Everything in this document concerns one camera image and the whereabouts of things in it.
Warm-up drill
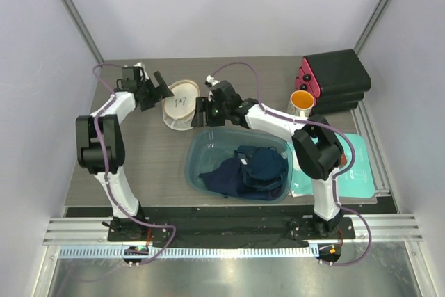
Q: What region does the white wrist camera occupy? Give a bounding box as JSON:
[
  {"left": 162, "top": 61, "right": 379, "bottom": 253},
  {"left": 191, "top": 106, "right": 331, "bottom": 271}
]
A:
[
  {"left": 134, "top": 62, "right": 146, "bottom": 74},
  {"left": 204, "top": 75, "right": 219, "bottom": 101}
]

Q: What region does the white mug orange inside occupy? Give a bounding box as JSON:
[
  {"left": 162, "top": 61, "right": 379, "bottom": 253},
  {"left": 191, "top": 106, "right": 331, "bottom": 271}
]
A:
[{"left": 286, "top": 90, "right": 316, "bottom": 117}]

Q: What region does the purple cable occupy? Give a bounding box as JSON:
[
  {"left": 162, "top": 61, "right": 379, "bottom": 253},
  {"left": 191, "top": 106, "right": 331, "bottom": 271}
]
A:
[
  {"left": 91, "top": 63, "right": 177, "bottom": 265},
  {"left": 211, "top": 61, "right": 373, "bottom": 267}
]

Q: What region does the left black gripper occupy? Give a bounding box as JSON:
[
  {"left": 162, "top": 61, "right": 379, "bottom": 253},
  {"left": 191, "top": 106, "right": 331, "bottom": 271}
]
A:
[{"left": 138, "top": 72, "right": 173, "bottom": 112}]

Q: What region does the teal silicone mat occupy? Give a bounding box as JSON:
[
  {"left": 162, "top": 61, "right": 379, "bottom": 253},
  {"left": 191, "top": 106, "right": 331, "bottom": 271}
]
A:
[{"left": 289, "top": 134, "right": 375, "bottom": 198}]

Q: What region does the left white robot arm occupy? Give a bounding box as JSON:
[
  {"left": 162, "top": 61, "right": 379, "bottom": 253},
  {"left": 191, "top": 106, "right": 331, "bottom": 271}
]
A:
[{"left": 75, "top": 63, "right": 173, "bottom": 241}]

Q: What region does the bottom black pink case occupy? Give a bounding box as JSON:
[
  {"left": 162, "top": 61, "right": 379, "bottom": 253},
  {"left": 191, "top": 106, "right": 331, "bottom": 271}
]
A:
[{"left": 293, "top": 77, "right": 361, "bottom": 116}]

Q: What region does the middle black pink case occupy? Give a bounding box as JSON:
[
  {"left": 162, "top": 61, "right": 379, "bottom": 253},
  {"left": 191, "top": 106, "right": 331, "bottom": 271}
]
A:
[{"left": 296, "top": 67, "right": 365, "bottom": 104}]

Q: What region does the white slotted cable duct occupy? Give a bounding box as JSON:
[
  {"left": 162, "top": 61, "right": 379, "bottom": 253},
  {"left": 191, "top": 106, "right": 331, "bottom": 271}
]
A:
[{"left": 58, "top": 244, "right": 319, "bottom": 259}]

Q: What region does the top black pink case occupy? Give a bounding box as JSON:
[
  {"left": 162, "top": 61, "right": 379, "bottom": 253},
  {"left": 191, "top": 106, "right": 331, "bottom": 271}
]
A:
[{"left": 296, "top": 49, "right": 371, "bottom": 99}]

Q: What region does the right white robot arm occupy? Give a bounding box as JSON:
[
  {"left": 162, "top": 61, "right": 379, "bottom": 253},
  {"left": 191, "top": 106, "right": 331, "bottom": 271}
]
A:
[{"left": 191, "top": 77, "right": 344, "bottom": 238}]

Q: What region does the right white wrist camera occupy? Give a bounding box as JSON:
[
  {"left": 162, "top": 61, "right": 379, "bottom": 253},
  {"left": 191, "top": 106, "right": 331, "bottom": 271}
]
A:
[{"left": 204, "top": 75, "right": 219, "bottom": 101}]

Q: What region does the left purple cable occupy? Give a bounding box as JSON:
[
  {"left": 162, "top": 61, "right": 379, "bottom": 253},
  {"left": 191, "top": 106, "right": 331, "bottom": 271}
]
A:
[{"left": 91, "top": 63, "right": 177, "bottom": 265}]

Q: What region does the aluminium frame rail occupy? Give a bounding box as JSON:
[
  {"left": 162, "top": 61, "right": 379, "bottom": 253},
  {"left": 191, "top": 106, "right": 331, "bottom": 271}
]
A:
[{"left": 43, "top": 214, "right": 423, "bottom": 246}]

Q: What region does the red brown cube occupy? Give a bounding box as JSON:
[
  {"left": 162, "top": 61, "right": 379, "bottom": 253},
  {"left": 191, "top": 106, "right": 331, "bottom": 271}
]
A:
[{"left": 339, "top": 153, "right": 348, "bottom": 168}]

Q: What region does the navy blue clothes pile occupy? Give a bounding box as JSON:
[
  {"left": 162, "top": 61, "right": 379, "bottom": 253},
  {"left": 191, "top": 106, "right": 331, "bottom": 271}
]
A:
[{"left": 199, "top": 145, "right": 289, "bottom": 201}]

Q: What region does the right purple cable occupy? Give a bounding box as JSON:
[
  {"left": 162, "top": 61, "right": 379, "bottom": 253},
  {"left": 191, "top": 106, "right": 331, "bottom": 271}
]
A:
[{"left": 211, "top": 61, "right": 373, "bottom": 267}]

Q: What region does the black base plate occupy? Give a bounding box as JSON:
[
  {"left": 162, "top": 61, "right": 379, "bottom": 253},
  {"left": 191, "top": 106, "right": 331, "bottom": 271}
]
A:
[{"left": 65, "top": 197, "right": 398, "bottom": 235}]

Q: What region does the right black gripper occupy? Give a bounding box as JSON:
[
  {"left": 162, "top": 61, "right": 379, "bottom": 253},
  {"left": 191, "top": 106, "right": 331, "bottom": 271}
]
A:
[{"left": 191, "top": 97, "right": 229, "bottom": 127}]

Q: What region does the teal plastic basin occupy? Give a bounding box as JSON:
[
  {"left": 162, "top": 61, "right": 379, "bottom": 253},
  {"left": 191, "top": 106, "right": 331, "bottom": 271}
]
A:
[{"left": 185, "top": 129, "right": 293, "bottom": 203}]

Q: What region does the black pink case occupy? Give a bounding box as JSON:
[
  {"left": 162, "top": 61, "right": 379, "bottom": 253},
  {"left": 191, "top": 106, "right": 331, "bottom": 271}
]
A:
[
  {"left": 293, "top": 77, "right": 361, "bottom": 116},
  {"left": 296, "top": 67, "right": 365, "bottom": 104},
  {"left": 296, "top": 49, "right": 371, "bottom": 99}
]

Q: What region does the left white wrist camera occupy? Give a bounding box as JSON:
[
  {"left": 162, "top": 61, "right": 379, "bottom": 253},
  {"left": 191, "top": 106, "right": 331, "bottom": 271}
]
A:
[{"left": 134, "top": 62, "right": 146, "bottom": 74}]

